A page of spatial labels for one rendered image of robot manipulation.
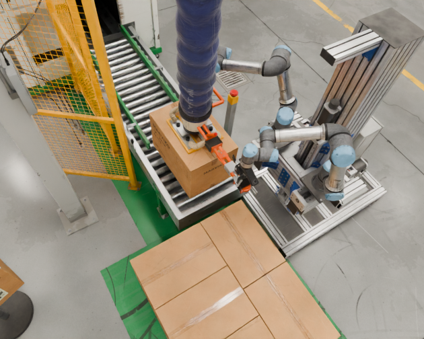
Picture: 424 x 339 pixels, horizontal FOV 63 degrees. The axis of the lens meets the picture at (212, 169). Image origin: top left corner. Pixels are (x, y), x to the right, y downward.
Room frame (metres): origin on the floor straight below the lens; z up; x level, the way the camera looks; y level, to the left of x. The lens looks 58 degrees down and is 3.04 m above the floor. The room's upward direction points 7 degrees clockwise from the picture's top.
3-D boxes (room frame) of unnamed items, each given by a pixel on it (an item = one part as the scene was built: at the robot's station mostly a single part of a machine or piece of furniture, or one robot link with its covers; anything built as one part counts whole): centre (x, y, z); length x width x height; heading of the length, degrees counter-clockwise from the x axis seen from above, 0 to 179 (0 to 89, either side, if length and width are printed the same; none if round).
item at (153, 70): (2.64, 0.67, 0.60); 1.60 x 0.10 x 0.09; 38
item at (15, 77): (1.30, 1.12, 1.62); 0.20 x 0.05 x 0.30; 38
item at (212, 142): (1.36, 0.01, 1.21); 0.10 x 0.08 x 0.06; 127
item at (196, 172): (1.56, 0.17, 0.88); 0.60 x 0.40 x 0.40; 39
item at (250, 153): (1.10, -0.20, 1.51); 0.09 x 0.08 x 0.11; 93
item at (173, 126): (1.51, 0.24, 1.11); 0.34 x 0.10 x 0.05; 37
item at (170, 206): (2.00, 0.92, 0.50); 2.31 x 0.05 x 0.19; 38
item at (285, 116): (1.67, -0.47, 1.20); 0.13 x 0.12 x 0.14; 166
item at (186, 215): (1.28, -0.06, 0.58); 0.70 x 0.03 x 0.06; 128
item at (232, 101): (2.04, -0.10, 0.50); 0.07 x 0.07 x 1.00; 38
